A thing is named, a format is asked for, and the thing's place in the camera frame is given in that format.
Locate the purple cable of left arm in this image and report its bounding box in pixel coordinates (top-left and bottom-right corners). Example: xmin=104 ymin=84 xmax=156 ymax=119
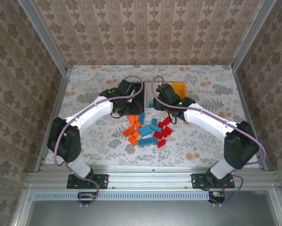
xmin=54 ymin=75 xmax=144 ymax=209

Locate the aluminium front frame beam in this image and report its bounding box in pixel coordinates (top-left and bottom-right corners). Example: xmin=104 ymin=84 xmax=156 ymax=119
xmin=24 ymin=164 xmax=282 ymax=189

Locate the black plastic bin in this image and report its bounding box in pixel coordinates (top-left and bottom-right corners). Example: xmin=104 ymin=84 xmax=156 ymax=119
xmin=121 ymin=81 xmax=146 ymax=113

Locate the blue two-by-four lego brick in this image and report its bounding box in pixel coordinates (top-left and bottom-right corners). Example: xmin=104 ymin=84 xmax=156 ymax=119
xmin=138 ymin=125 xmax=154 ymax=137

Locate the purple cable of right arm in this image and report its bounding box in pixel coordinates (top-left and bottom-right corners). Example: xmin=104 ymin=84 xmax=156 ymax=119
xmin=151 ymin=75 xmax=268 ymax=208

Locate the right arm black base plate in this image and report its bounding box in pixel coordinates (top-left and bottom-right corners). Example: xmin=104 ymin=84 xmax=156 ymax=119
xmin=191 ymin=173 xmax=235 ymax=189

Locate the white plastic bin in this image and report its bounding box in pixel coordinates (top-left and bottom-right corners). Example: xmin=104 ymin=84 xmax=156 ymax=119
xmin=145 ymin=81 xmax=162 ymax=111

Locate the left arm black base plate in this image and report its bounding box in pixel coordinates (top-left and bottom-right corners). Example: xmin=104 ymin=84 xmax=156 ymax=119
xmin=67 ymin=173 xmax=109 ymax=189

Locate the thin black cable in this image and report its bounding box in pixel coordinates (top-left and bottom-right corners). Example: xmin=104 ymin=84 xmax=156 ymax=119
xmin=166 ymin=112 xmax=177 ymax=124
xmin=109 ymin=110 xmax=124 ymax=119

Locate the aluminium slanted frame post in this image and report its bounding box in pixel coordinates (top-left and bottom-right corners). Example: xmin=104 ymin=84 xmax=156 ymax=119
xmin=17 ymin=0 xmax=68 ymax=73
xmin=232 ymin=0 xmax=277 ymax=71

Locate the grey metal panel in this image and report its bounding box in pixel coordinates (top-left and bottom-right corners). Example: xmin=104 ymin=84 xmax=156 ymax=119
xmin=25 ymin=190 xmax=282 ymax=226

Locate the white slotted cable duct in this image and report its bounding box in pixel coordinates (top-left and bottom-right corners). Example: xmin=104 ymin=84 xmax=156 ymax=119
xmin=33 ymin=191 xmax=211 ymax=201

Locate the aluminium side frame rail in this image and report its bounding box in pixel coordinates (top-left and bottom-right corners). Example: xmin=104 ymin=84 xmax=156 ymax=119
xmin=234 ymin=67 xmax=269 ymax=171
xmin=34 ymin=68 xmax=73 ymax=172

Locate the orange two-by-four lego brick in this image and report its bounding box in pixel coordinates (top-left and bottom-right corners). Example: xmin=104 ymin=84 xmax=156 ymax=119
xmin=122 ymin=127 xmax=136 ymax=137

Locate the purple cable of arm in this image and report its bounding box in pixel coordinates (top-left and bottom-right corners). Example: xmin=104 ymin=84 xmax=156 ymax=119
xmin=54 ymin=75 xmax=144 ymax=209
xmin=151 ymin=75 xmax=268 ymax=208

